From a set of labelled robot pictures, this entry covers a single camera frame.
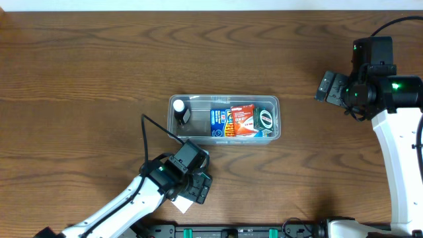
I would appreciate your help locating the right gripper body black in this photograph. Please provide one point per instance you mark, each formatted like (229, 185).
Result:
(331, 91)

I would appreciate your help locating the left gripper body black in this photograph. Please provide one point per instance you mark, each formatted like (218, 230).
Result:
(193, 190)

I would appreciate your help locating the white Panadol box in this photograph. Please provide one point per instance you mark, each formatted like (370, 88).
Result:
(182, 204)

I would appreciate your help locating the green round-logo small box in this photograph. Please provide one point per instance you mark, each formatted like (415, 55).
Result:
(263, 120)

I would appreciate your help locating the blue Kool Fever box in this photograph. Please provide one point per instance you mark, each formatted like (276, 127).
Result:
(221, 124)

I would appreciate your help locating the dark bottle white cap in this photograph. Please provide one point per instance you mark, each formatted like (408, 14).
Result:
(181, 112)

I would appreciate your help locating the red white packet box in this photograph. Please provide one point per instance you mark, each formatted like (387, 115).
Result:
(243, 120)

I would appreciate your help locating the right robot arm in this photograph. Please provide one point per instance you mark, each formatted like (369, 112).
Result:
(393, 104)

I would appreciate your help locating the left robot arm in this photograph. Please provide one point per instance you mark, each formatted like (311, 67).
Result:
(183, 183)

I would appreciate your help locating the clear plastic container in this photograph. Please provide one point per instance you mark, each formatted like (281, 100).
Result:
(198, 127)

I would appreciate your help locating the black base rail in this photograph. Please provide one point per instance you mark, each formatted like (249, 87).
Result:
(289, 229)

